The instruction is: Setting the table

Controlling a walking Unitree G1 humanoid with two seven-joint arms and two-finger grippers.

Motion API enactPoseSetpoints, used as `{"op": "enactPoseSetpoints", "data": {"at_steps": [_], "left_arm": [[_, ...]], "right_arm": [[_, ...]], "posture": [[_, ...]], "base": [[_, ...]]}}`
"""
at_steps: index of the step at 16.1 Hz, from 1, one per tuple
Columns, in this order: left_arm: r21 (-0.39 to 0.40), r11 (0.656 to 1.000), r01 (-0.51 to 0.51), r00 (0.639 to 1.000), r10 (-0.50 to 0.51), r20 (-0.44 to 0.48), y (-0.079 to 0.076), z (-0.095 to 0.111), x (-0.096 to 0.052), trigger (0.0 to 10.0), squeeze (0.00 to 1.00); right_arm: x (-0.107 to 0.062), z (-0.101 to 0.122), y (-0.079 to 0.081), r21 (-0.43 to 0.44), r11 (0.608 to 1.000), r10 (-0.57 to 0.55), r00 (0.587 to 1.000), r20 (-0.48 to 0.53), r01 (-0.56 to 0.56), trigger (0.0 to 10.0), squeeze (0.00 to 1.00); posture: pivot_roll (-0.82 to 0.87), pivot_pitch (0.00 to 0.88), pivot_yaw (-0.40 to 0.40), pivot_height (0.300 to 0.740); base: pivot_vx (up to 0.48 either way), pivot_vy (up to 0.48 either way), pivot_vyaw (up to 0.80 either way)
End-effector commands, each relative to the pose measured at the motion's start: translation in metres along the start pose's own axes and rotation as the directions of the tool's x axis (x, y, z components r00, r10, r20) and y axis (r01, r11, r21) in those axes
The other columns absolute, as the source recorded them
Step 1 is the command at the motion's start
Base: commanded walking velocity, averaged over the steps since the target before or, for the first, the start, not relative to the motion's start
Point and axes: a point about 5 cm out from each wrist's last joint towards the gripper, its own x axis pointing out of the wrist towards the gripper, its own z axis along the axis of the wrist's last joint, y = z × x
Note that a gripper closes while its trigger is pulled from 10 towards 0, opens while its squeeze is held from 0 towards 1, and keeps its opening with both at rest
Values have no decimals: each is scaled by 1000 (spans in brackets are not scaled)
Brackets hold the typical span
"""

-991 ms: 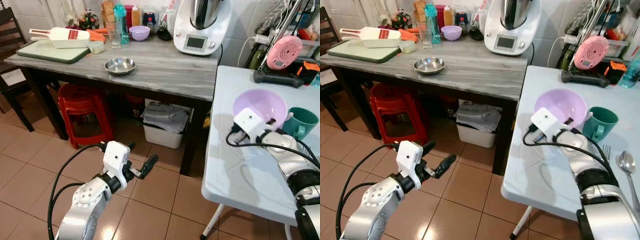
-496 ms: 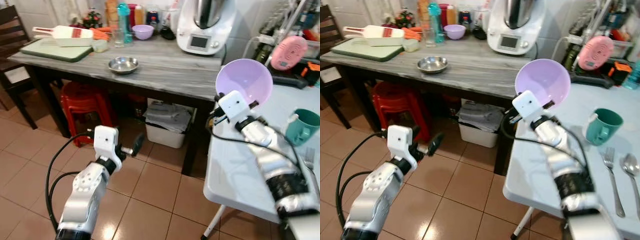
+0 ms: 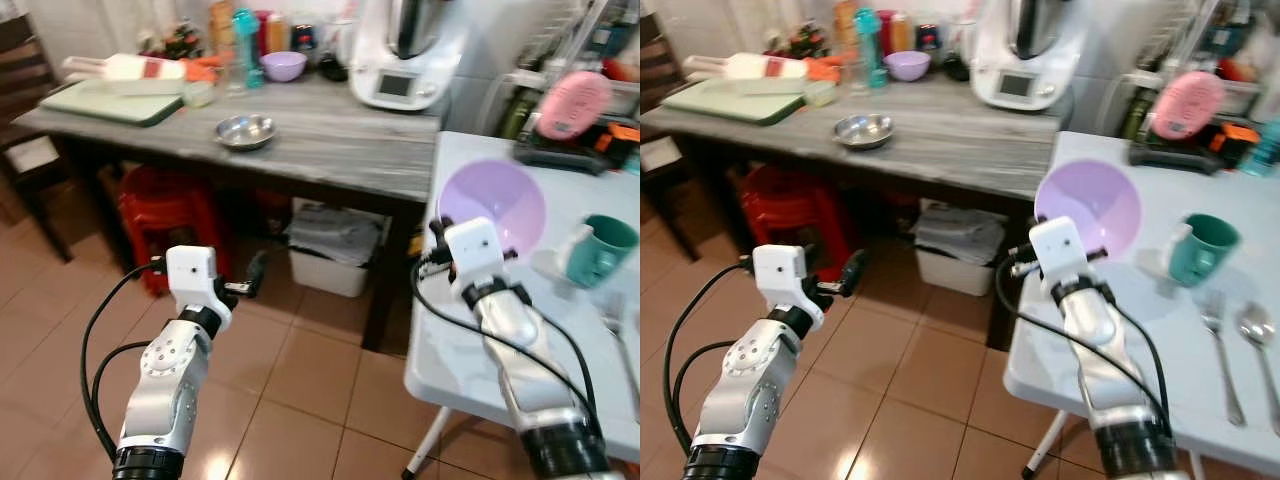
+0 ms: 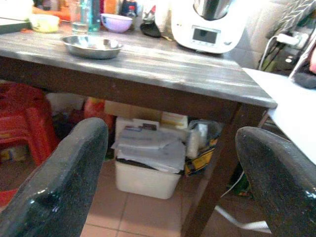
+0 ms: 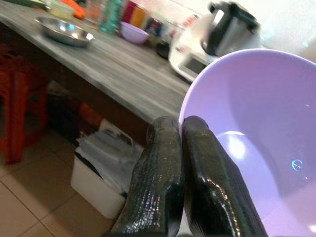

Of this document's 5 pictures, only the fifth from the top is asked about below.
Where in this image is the silver metal plate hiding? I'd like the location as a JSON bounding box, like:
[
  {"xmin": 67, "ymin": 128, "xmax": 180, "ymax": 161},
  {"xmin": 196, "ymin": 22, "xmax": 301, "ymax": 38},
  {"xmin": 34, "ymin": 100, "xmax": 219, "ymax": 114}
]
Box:
[{"xmin": 35, "ymin": 16, "xmax": 95, "ymax": 48}]

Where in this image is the steel jug with black lid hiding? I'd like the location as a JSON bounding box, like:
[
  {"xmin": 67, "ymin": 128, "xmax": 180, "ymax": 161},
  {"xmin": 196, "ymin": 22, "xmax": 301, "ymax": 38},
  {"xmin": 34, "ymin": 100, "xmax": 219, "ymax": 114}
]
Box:
[{"xmin": 202, "ymin": 0, "xmax": 260, "ymax": 57}]

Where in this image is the white kitchen appliance base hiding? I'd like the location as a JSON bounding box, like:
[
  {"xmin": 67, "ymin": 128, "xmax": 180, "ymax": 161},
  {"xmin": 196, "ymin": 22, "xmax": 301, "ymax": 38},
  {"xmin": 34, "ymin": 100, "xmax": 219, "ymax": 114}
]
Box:
[{"xmin": 168, "ymin": 13, "xmax": 264, "ymax": 82}]

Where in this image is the teal patterned bottle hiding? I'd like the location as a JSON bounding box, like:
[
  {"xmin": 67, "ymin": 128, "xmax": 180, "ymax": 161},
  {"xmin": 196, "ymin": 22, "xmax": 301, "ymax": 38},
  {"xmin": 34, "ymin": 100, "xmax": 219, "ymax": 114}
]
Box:
[{"xmin": 99, "ymin": 0, "xmax": 124, "ymax": 34}]

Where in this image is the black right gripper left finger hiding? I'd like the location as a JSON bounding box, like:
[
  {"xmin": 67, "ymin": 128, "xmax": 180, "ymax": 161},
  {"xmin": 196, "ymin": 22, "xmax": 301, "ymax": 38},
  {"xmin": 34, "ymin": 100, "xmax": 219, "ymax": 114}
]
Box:
[{"xmin": 104, "ymin": 115, "xmax": 185, "ymax": 237}]

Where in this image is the blue labelled jar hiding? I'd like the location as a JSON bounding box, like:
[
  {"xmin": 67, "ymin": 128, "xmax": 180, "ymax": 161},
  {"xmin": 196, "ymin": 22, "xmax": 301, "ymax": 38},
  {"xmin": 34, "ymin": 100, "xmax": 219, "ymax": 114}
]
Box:
[{"xmin": 146, "ymin": 17, "xmax": 164, "ymax": 38}]

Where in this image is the small purple plastic bowl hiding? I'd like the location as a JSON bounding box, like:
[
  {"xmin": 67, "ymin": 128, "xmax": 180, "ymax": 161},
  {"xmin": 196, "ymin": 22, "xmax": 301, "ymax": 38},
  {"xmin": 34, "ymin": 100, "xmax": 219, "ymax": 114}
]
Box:
[{"xmin": 120, "ymin": 21, "xmax": 150, "ymax": 45}]

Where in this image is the small black dish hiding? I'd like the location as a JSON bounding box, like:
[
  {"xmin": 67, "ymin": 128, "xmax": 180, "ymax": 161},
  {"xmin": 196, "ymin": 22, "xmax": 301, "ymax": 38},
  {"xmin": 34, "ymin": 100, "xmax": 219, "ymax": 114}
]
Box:
[{"xmin": 156, "ymin": 41, "xmax": 171, "ymax": 59}]

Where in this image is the orange plastic item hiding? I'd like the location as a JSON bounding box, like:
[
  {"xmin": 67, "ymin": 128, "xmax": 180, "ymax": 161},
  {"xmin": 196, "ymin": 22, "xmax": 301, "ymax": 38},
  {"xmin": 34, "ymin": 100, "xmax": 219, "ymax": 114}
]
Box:
[{"xmin": 61, "ymin": 0, "xmax": 86, "ymax": 19}]

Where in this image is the white waste bin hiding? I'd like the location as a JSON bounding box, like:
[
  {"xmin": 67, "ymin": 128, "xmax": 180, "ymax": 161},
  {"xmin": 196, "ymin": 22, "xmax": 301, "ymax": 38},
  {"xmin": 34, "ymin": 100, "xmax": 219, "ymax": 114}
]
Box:
[{"xmin": 71, "ymin": 118, "xmax": 144, "ymax": 220}]

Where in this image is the large purple plastic bowl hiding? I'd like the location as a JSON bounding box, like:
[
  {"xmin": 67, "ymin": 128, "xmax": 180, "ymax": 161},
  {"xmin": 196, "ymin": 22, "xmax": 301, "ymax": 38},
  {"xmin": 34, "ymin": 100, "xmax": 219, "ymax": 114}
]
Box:
[{"xmin": 178, "ymin": 48, "xmax": 316, "ymax": 237}]

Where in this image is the red and yellow canister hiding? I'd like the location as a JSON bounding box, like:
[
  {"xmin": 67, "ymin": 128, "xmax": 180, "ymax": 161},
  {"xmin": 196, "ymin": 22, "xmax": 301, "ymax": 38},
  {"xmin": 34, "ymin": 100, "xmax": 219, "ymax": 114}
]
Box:
[{"xmin": 122, "ymin": 0, "xmax": 149, "ymax": 29}]

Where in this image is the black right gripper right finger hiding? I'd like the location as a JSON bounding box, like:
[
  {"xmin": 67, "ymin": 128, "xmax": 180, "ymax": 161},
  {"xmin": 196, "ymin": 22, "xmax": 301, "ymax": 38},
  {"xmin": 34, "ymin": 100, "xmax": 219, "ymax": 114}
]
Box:
[{"xmin": 182, "ymin": 116, "xmax": 269, "ymax": 237}]

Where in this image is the red plastic stool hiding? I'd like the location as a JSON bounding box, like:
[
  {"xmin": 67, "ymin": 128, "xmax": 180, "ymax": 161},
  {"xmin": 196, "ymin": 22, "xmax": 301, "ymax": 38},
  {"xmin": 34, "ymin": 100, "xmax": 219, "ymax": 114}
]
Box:
[{"xmin": 0, "ymin": 44, "xmax": 49, "ymax": 165}]

